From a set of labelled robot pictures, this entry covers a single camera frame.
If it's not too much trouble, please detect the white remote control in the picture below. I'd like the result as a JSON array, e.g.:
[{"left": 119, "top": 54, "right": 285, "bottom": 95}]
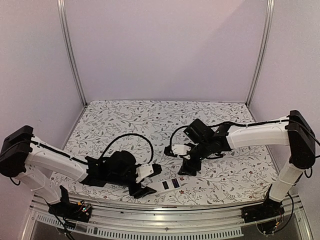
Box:
[{"left": 147, "top": 178, "right": 181, "bottom": 194}]

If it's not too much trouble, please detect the purple AAA battery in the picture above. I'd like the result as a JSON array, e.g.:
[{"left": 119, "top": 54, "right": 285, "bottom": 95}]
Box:
[{"left": 171, "top": 178, "right": 181, "bottom": 189}]

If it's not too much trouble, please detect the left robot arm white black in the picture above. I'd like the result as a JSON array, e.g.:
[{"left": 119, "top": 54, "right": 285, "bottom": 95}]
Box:
[{"left": 0, "top": 125, "right": 162, "bottom": 217}]

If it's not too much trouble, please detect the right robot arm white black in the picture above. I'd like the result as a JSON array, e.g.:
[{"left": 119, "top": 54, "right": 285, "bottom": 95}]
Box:
[{"left": 171, "top": 110, "right": 319, "bottom": 218}]

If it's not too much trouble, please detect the floral patterned table mat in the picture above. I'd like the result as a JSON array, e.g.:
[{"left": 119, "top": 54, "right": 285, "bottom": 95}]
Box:
[{"left": 65, "top": 100, "right": 278, "bottom": 206}]

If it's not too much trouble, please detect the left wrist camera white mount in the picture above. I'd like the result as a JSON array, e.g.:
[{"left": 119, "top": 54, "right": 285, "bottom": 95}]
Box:
[{"left": 135, "top": 163, "right": 162, "bottom": 183}]

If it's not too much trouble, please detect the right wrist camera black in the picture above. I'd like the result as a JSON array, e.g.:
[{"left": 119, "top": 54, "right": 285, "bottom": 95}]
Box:
[{"left": 164, "top": 144, "right": 192, "bottom": 157}]

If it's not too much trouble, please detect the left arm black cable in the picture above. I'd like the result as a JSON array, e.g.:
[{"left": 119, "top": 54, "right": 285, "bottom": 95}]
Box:
[{"left": 101, "top": 133, "right": 154, "bottom": 165}]

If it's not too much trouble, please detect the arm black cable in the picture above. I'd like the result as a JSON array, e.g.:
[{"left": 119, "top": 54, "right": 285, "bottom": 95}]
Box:
[
  {"left": 101, "top": 133, "right": 154, "bottom": 165},
  {"left": 167, "top": 119, "right": 292, "bottom": 148}
]

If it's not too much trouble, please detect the aluminium front rail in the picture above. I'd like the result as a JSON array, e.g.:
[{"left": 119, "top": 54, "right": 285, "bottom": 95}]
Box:
[{"left": 21, "top": 192, "right": 313, "bottom": 240}]

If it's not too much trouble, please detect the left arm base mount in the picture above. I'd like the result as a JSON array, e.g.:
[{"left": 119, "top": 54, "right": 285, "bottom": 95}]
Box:
[{"left": 48, "top": 185, "right": 92, "bottom": 223}]

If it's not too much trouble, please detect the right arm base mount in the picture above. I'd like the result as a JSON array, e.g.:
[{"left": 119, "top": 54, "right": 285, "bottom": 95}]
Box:
[{"left": 241, "top": 198, "right": 285, "bottom": 235}]

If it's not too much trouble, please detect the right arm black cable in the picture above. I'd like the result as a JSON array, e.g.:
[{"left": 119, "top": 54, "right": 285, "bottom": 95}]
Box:
[{"left": 167, "top": 119, "right": 292, "bottom": 148}]

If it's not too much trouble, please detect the right aluminium frame post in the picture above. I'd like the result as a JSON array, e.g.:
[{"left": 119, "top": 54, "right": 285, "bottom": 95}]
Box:
[{"left": 245, "top": 0, "right": 275, "bottom": 108}]

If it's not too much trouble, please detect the aluminium frame post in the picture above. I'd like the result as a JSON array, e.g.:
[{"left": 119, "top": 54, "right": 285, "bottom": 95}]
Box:
[
  {"left": 56, "top": 0, "right": 88, "bottom": 108},
  {"left": 245, "top": 0, "right": 275, "bottom": 108}
]

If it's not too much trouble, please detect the left aluminium frame post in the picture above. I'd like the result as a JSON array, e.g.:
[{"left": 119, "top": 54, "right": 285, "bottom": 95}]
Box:
[{"left": 56, "top": 0, "right": 88, "bottom": 108}]

